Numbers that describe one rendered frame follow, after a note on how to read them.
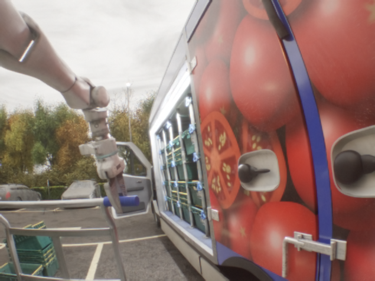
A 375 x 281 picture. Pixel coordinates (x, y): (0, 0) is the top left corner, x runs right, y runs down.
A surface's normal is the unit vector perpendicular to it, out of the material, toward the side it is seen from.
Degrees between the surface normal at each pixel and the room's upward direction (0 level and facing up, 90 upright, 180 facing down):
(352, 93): 90
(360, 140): 97
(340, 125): 90
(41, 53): 118
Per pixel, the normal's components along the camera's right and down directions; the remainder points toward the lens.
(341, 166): -0.97, 0.03
